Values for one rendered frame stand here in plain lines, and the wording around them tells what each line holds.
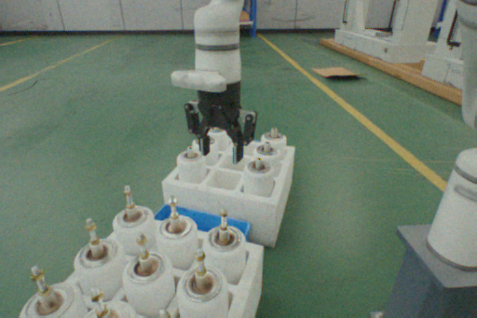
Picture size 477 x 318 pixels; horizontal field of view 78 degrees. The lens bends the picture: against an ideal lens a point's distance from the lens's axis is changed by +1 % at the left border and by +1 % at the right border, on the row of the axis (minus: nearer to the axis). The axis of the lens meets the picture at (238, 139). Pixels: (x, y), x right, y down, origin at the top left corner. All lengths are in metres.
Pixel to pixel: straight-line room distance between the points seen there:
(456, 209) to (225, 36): 0.48
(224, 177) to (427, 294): 0.66
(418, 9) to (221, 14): 3.32
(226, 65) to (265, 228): 0.63
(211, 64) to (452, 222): 0.49
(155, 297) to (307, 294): 0.45
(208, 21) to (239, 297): 0.53
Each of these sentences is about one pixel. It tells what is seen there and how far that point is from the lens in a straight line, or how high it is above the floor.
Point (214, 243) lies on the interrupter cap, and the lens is 0.68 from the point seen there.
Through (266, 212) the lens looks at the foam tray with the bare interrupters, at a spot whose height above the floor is 0.15.
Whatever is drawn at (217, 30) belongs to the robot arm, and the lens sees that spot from 0.46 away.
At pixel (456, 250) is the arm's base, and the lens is 0.67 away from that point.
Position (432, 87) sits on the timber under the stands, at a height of 0.05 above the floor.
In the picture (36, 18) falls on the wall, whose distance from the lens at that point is 7.52.
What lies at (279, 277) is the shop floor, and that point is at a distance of 0.95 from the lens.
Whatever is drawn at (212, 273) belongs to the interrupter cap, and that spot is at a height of 0.25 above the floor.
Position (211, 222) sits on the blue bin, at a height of 0.09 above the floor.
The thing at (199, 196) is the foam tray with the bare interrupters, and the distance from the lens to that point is 0.97.
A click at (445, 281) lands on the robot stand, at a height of 0.30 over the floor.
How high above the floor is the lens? 0.74
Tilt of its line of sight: 26 degrees down
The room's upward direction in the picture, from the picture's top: straight up
